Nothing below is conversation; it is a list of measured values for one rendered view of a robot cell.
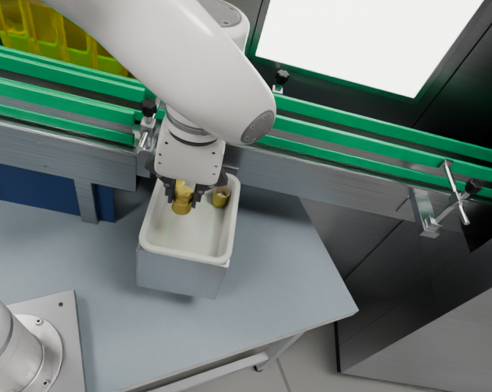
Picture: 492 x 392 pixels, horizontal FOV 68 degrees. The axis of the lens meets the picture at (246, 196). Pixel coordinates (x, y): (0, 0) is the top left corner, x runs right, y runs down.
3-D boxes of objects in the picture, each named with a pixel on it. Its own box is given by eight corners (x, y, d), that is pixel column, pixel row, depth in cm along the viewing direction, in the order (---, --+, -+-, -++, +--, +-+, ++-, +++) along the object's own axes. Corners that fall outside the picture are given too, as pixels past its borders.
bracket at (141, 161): (163, 148, 85) (165, 126, 79) (152, 179, 79) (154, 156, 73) (147, 145, 84) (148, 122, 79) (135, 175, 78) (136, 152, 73)
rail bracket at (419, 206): (411, 208, 96) (471, 148, 79) (426, 265, 85) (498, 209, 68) (394, 204, 96) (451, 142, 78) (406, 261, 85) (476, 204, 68)
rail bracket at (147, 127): (166, 120, 81) (170, 71, 71) (146, 176, 70) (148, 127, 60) (152, 117, 80) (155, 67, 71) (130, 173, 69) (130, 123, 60)
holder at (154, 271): (229, 202, 98) (241, 162, 86) (214, 299, 80) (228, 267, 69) (164, 188, 96) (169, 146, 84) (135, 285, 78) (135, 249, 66)
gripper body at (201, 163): (233, 111, 54) (220, 162, 63) (164, 95, 53) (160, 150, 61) (229, 146, 49) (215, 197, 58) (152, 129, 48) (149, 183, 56)
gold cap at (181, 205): (189, 217, 66) (192, 202, 63) (170, 213, 65) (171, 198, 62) (192, 201, 68) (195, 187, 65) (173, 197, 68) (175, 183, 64)
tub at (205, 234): (233, 199, 88) (241, 176, 82) (222, 285, 74) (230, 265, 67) (161, 183, 86) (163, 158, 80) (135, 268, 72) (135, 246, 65)
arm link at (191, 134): (233, 97, 53) (230, 113, 55) (172, 82, 51) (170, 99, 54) (228, 136, 47) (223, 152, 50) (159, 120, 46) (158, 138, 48)
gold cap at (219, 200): (212, 194, 80) (209, 205, 83) (227, 199, 80) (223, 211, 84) (217, 182, 82) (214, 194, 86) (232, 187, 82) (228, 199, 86)
